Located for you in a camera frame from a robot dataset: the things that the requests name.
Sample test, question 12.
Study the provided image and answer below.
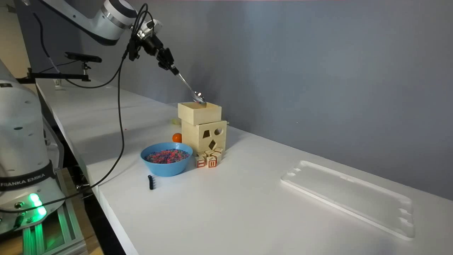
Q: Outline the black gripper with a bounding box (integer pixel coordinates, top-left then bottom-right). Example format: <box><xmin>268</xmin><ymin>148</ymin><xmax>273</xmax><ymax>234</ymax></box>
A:
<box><xmin>139</xmin><ymin>35</ymin><xmax>182</xmax><ymax>78</ymax></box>

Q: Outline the metal spoon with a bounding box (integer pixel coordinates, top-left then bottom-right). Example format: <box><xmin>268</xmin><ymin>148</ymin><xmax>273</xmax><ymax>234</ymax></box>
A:
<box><xmin>175</xmin><ymin>71</ymin><xmax>207</xmax><ymax>107</ymax></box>

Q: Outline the small plain wooden box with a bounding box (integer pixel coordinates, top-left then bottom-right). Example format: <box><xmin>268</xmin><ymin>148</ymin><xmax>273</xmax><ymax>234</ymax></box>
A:
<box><xmin>176</xmin><ymin>101</ymin><xmax>223</xmax><ymax>128</ymax></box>

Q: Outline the wooden shape sorter box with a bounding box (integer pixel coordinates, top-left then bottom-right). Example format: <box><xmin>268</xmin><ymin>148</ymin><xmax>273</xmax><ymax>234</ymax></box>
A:
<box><xmin>179</xmin><ymin>120</ymin><xmax>229</xmax><ymax>156</ymax></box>

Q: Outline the colourful cereal in bowl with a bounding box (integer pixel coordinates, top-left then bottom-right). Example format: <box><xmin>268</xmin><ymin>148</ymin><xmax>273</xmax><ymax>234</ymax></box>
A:
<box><xmin>145</xmin><ymin>149</ymin><xmax>189</xmax><ymax>165</ymax></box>

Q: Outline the blue bowl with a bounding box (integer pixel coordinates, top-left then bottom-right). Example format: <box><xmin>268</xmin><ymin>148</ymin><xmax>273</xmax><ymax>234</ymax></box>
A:
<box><xmin>138</xmin><ymin>142</ymin><xmax>195</xmax><ymax>179</ymax></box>

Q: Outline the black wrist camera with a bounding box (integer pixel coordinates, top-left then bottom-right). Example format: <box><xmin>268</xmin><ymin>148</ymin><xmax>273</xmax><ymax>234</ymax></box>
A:
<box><xmin>125</xmin><ymin>18</ymin><xmax>162</xmax><ymax>54</ymax></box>

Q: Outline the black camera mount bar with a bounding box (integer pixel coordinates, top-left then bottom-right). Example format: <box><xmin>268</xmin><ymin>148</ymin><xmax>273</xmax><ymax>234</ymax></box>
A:
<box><xmin>18</xmin><ymin>52</ymin><xmax>103</xmax><ymax>86</ymax></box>

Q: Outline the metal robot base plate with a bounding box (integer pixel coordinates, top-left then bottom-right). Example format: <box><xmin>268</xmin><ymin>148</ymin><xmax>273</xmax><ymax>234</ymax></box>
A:
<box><xmin>11</xmin><ymin>203</ymin><xmax>89</xmax><ymax>255</ymax></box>

